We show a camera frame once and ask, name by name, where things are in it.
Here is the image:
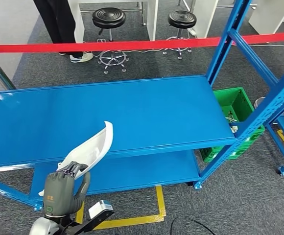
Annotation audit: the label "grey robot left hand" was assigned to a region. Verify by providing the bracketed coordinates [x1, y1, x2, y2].
[43, 161, 91, 218]

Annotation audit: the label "white curved plastic part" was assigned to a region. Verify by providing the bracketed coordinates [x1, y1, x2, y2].
[38, 120, 114, 197]

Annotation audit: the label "blue metal shelf rack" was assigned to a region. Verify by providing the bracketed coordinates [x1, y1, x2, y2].
[0, 0, 284, 212]

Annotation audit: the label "yellow floor tape square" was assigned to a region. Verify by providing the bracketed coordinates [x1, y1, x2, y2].
[74, 185, 166, 231]

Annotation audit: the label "person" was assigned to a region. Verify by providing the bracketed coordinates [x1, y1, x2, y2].
[33, 0, 94, 64]

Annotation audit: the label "long red barrier belt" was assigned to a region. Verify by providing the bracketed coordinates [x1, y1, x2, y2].
[0, 31, 284, 54]

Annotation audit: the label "black round stool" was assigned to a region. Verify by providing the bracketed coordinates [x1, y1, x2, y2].
[91, 7, 129, 74]
[162, 10, 197, 61]

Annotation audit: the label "white desk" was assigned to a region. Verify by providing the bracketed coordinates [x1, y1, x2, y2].
[177, 0, 257, 39]
[67, 0, 159, 44]
[248, 0, 284, 35]

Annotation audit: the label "green plastic crate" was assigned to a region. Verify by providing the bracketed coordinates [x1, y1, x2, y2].
[199, 87, 266, 164]

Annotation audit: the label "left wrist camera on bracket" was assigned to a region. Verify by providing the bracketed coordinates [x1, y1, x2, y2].
[63, 200, 115, 235]

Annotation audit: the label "black cable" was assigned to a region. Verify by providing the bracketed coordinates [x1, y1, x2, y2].
[170, 216, 216, 235]

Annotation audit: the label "small tangled cables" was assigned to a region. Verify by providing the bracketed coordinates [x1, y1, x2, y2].
[225, 110, 239, 134]

